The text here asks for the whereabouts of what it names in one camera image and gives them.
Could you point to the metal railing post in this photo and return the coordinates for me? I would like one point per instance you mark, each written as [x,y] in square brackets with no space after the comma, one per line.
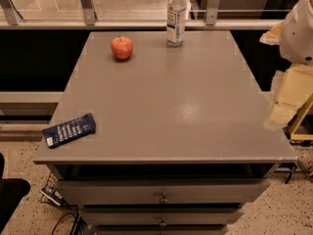
[88,10]
[10,12]
[211,11]

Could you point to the black chair edge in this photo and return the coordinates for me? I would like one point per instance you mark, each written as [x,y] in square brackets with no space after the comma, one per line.
[12,190]

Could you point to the left metal railing post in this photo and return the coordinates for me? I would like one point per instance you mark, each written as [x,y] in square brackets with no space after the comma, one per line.
[10,12]

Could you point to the right metal railing post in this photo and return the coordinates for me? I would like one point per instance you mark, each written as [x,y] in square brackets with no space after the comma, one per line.
[211,11]

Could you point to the red apple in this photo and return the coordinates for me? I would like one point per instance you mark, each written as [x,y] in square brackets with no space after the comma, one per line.
[122,47]

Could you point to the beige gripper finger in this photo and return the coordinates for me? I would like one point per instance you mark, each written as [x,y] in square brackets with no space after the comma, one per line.
[289,91]
[272,36]

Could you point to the small device on floor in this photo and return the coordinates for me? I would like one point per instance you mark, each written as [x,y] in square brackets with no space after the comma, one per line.
[53,195]

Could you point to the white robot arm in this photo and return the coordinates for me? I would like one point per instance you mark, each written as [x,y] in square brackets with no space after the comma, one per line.
[296,43]

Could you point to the drawer brass knob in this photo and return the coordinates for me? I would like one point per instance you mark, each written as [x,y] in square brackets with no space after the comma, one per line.
[162,222]
[163,199]

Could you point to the dark blue snack packet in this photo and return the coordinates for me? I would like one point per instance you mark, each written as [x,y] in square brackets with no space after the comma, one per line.
[65,132]

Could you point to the grey drawer cabinet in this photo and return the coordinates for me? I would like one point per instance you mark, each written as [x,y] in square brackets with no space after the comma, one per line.
[185,121]

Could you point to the clear plastic water bottle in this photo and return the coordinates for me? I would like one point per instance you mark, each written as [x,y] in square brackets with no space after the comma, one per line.
[175,25]

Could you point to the top drawer brass knob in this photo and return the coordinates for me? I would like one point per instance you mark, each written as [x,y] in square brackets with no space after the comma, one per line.
[163,199]

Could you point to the yellow metal frame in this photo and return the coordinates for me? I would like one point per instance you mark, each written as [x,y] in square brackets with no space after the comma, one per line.
[301,114]

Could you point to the middle metal railing post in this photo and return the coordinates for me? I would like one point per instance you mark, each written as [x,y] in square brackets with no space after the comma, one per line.
[88,10]

